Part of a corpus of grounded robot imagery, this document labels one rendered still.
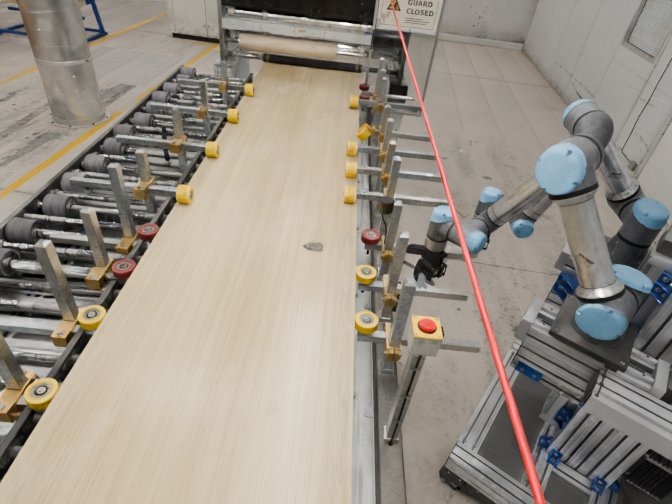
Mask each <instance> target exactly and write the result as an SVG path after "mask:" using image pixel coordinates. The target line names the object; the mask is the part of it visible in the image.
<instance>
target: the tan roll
mask: <svg viewBox="0 0 672 504"><path fill-rule="evenodd" d="M227 41H228V42H233V43H239V48H240V49H243V50H252V51H260V52H269V53H277V54H286V55H295V56H303V57H312V58H321V59H329V60H336V57H337V55H345V56H354V57H362V58H368V57H369V54H368V53H360V52H351V51H343V50H337V45H338V44H334V43H325V42H317V41H308V40H299V39H291V38H282V37H274V36H265V35H257V34H248V33H240V34H239V38H231V37H228V38H227Z"/></svg>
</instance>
